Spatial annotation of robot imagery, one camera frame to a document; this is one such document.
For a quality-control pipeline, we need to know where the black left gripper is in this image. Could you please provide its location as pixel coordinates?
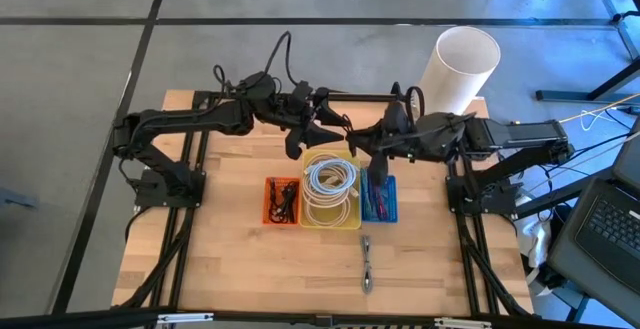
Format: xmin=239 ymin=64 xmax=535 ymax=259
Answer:
xmin=269 ymin=81 xmax=346 ymax=160

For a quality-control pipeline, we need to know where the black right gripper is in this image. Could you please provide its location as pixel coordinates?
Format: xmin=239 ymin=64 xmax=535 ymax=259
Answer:
xmin=347 ymin=118 xmax=426 ymax=185

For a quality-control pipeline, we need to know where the dark blue braided cable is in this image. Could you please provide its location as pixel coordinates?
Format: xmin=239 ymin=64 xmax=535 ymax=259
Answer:
xmin=367 ymin=184 xmax=379 ymax=221

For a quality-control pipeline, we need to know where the blue plastic basket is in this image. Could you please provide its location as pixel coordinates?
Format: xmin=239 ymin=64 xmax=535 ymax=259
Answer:
xmin=359 ymin=167 xmax=400 ymax=224

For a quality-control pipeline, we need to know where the yellow translucent plastic bin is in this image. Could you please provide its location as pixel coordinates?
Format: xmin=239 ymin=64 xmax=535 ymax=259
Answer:
xmin=298 ymin=148 xmax=363 ymax=231

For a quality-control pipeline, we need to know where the orange plastic basket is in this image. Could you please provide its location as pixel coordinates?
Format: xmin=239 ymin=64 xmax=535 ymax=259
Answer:
xmin=261 ymin=175 xmax=302 ymax=227

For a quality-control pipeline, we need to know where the white plastic bag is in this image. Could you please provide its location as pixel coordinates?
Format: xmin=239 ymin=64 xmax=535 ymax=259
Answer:
xmin=513 ymin=194 xmax=552 ymax=271

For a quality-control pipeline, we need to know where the black metal stand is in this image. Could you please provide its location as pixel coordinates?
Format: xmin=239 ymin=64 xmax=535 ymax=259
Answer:
xmin=535 ymin=0 xmax=640 ymax=103

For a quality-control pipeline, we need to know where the grey laptop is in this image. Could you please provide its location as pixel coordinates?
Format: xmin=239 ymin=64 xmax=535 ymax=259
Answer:
xmin=547 ymin=118 xmax=640 ymax=326

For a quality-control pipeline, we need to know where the grey floor object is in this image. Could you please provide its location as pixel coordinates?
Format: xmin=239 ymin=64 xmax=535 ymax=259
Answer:
xmin=0 ymin=187 xmax=41 ymax=210

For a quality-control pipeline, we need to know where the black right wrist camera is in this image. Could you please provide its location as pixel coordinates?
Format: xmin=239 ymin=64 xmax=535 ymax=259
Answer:
xmin=382 ymin=99 xmax=415 ymax=135

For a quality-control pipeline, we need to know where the black right camera cable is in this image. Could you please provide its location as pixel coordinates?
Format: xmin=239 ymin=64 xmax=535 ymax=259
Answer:
xmin=403 ymin=85 xmax=427 ymax=120

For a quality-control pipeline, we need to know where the black camera cable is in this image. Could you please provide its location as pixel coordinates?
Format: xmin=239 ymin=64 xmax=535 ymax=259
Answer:
xmin=403 ymin=85 xmax=427 ymax=120
xmin=212 ymin=30 xmax=296 ymax=100

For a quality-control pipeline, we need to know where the black left camera cable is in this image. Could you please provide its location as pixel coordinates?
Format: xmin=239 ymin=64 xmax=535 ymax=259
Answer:
xmin=212 ymin=30 xmax=296 ymax=100

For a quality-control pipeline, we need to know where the grey zigzag braided cable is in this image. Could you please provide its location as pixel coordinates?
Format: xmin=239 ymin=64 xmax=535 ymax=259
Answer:
xmin=360 ymin=234 xmax=375 ymax=295

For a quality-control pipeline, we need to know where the black rail with silver brackets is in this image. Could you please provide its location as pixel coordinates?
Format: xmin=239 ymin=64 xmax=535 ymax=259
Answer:
xmin=0 ymin=307 xmax=640 ymax=329

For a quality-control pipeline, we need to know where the thin orange cable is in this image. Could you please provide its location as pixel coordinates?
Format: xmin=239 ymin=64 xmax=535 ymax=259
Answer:
xmin=556 ymin=92 xmax=640 ymax=126

